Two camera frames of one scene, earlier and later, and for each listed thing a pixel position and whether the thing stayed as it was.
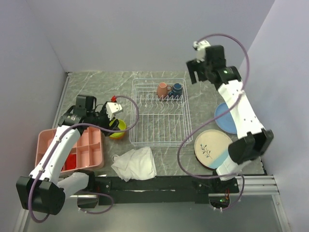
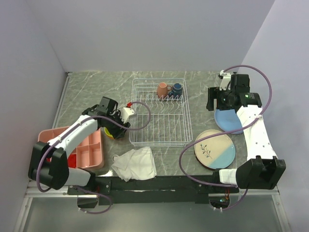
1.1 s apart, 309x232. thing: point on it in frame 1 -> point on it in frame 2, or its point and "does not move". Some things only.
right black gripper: x=193 y=66 -> x=215 y=93
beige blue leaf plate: x=211 y=148 does not move
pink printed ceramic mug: x=162 y=90 does not move
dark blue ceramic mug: x=177 y=90 does not move
